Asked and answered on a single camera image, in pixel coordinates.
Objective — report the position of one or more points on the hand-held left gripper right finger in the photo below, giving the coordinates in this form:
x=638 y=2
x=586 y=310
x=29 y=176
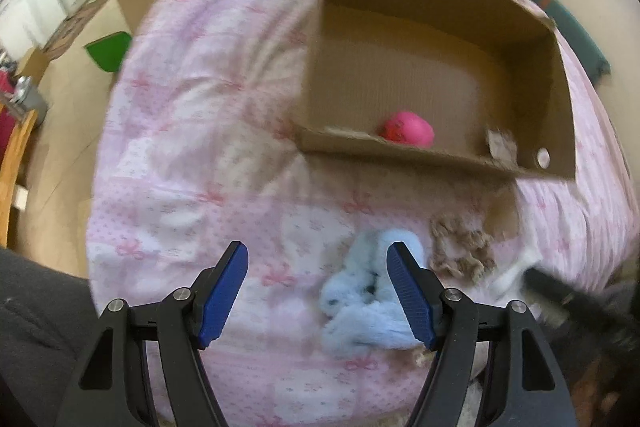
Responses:
x=412 y=299

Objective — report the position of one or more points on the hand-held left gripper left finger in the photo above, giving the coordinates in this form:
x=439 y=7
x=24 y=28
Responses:
x=224 y=294

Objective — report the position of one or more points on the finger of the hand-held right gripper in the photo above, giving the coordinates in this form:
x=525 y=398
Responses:
x=575 y=302

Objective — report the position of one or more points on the light blue plush toy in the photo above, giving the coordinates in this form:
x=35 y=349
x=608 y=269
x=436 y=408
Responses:
x=360 y=302

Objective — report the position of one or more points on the white plush toy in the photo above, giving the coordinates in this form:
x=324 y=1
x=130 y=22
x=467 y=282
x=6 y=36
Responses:
x=510 y=279

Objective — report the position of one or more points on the brown cardboard box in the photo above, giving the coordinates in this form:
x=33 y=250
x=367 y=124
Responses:
x=440 y=72

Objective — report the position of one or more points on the beige knitted soft toy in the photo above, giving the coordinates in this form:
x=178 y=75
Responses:
x=460 y=247

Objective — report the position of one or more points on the pink round soft toy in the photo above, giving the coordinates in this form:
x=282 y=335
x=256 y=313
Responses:
x=406 y=130

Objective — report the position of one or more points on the pink patchwork quilt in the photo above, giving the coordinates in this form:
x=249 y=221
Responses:
x=200 y=132

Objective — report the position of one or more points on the small beige fuzzy toy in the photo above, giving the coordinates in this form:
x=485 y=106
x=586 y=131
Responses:
x=501 y=144

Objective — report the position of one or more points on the person's dark grey clothing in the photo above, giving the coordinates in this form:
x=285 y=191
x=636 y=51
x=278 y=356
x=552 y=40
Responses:
x=35 y=337

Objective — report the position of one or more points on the wooden chair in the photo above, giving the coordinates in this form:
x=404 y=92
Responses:
x=14 y=167

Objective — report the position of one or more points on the green plastic board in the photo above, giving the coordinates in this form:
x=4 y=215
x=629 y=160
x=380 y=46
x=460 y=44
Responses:
x=106 y=52

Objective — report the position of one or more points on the grey metal fixture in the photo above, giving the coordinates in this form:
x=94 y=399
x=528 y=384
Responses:
x=26 y=99

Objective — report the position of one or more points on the teal cushion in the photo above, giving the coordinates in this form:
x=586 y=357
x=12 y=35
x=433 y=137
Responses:
x=557 y=19

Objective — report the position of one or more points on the magenta bag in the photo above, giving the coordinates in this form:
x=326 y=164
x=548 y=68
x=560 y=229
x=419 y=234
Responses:
x=5 y=114

